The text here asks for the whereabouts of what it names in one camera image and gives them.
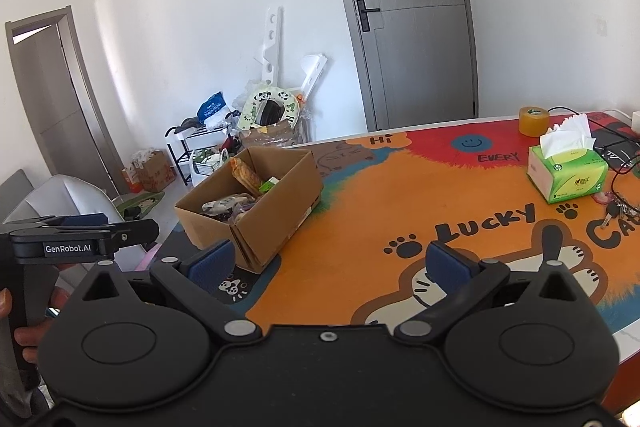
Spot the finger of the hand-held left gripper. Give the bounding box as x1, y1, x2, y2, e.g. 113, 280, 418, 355
111, 219, 161, 253
4, 213, 111, 234

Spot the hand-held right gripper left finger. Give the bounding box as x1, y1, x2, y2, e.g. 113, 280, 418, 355
64, 239, 263, 350

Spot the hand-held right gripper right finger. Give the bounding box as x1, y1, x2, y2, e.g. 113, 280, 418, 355
394, 241, 592, 349

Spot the clear white sandwich bread packet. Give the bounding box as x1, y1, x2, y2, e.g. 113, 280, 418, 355
201, 193, 256, 218

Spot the orange-edged cracker packet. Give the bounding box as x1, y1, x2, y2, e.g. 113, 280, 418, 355
229, 157, 264, 196

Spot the person's left hand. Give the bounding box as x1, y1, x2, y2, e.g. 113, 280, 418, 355
0, 287, 72, 364

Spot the white grey chair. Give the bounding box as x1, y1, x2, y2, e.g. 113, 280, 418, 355
0, 170, 126, 229

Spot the green cartoon floor mat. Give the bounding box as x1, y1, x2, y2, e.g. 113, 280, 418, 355
112, 191, 166, 221

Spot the small cardboard box with bags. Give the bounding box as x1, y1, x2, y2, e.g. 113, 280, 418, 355
122, 149, 177, 194

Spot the colourful cartoon cat table mat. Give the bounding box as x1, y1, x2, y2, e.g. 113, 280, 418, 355
150, 109, 640, 339

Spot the white green plastic bag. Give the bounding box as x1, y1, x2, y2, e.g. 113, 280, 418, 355
192, 148, 231, 176

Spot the black metal rack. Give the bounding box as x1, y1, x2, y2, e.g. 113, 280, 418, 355
166, 122, 236, 186

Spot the grey side door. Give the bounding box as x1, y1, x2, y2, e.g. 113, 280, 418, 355
5, 7, 121, 198

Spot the brown taped cardboard box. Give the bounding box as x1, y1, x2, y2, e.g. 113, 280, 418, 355
239, 119, 301, 150

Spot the blue plastic bag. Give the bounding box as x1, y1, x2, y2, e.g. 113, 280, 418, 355
196, 92, 226, 120

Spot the green tissue box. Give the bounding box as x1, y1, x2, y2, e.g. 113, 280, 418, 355
527, 113, 610, 204

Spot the panda print toilet seat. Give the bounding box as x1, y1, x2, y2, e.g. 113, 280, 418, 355
237, 88, 301, 130

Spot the yellow tape roll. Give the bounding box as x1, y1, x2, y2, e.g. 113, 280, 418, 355
518, 105, 549, 138

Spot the bunch of keys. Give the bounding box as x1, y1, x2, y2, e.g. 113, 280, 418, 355
602, 201, 640, 229

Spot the black flat case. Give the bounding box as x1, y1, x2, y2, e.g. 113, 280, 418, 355
590, 127, 640, 164

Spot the grey room door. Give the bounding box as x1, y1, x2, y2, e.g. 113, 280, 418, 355
322, 0, 479, 132

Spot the short white shelf board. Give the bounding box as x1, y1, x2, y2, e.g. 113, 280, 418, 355
297, 53, 329, 100

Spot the tall white shelf board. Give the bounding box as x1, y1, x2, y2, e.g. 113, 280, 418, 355
252, 6, 284, 88

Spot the black cable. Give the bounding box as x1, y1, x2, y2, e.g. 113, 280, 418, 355
547, 107, 640, 219

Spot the black door handle lock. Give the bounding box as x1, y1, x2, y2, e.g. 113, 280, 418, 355
356, 0, 382, 32

